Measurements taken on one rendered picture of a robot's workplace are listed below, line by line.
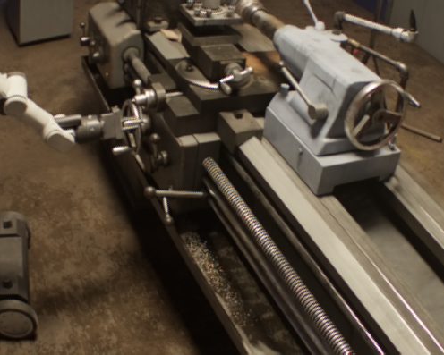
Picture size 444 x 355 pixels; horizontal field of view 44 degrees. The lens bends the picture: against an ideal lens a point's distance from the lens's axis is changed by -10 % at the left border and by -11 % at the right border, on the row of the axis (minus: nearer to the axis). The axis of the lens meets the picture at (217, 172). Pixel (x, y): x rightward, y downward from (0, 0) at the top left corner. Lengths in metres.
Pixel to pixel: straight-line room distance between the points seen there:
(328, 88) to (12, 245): 1.42
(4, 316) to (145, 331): 0.58
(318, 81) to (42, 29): 3.16
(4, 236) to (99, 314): 0.51
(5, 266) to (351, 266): 1.39
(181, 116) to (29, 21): 2.81
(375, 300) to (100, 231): 1.64
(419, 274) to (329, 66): 0.66
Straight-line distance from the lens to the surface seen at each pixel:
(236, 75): 1.88
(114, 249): 2.68
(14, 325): 2.29
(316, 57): 1.76
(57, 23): 4.63
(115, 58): 2.68
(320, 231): 1.59
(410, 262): 1.77
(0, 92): 1.73
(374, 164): 1.79
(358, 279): 1.48
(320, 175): 1.68
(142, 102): 1.99
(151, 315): 2.41
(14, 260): 2.38
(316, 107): 1.67
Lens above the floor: 1.83
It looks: 35 degrees down
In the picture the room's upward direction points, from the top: 7 degrees clockwise
